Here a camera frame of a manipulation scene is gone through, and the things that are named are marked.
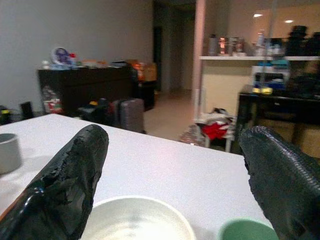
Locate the green ceramic cup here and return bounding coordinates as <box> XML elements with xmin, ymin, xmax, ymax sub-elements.
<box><xmin>216</xmin><ymin>217</ymin><xmax>280</xmax><ymax>240</ymax></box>

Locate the black floor bag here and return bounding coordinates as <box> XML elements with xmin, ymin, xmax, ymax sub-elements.
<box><xmin>77</xmin><ymin>97</ymin><xmax>113</xmax><ymax>123</ymax></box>

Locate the dark wooden sideboard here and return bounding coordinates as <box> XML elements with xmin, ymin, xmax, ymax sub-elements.
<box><xmin>37</xmin><ymin>65</ymin><xmax>141</xmax><ymax>117</ymax></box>

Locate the white metal laundry rack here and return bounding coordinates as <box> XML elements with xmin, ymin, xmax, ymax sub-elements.
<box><xmin>194</xmin><ymin>107</ymin><xmax>237</xmax><ymax>153</ymax></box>

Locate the round white desk fan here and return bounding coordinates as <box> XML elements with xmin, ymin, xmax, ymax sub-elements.
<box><xmin>51</xmin><ymin>47</ymin><xmax>71</xmax><ymax>66</ymax></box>

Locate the dark hard-shell suitcase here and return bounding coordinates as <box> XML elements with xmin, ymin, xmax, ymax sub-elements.
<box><xmin>111</xmin><ymin>98</ymin><xmax>146</xmax><ymax>134</ymax></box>

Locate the red cloth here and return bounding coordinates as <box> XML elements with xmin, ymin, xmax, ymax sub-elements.
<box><xmin>201</xmin><ymin>122</ymin><xmax>232</xmax><ymax>141</ymax></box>

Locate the grey metal bottle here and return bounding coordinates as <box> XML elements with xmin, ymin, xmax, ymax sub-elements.
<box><xmin>208</xmin><ymin>33</ymin><xmax>218</xmax><ymax>57</ymax></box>

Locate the copper coloured canister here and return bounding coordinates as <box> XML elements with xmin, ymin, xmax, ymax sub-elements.
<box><xmin>217</xmin><ymin>36</ymin><xmax>227</xmax><ymax>56</ymax></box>

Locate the grey ceramic mug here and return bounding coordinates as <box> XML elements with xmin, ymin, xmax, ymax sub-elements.
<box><xmin>0</xmin><ymin>133</ymin><xmax>23</xmax><ymax>175</ymax></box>

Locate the white ceramic bowl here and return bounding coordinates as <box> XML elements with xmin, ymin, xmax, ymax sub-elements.
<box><xmin>79</xmin><ymin>195</ymin><xmax>197</xmax><ymax>240</ymax></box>

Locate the black speaker box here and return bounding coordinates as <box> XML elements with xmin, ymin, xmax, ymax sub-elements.
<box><xmin>19</xmin><ymin>101</ymin><xmax>35</xmax><ymax>120</ymax></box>

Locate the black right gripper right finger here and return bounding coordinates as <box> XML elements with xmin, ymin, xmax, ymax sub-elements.
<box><xmin>238</xmin><ymin>125</ymin><xmax>320</xmax><ymax>240</ymax></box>

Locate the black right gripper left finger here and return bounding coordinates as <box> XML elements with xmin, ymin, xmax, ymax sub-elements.
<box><xmin>0</xmin><ymin>124</ymin><xmax>110</xmax><ymax>240</ymax></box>

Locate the black desk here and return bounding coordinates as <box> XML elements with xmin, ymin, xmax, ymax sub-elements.
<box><xmin>236</xmin><ymin>84</ymin><xmax>320</xmax><ymax>161</ymax></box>

